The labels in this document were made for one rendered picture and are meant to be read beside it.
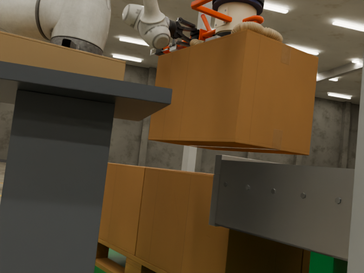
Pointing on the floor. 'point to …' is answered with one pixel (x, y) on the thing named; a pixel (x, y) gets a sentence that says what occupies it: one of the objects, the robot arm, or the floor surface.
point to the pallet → (108, 266)
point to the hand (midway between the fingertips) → (199, 38)
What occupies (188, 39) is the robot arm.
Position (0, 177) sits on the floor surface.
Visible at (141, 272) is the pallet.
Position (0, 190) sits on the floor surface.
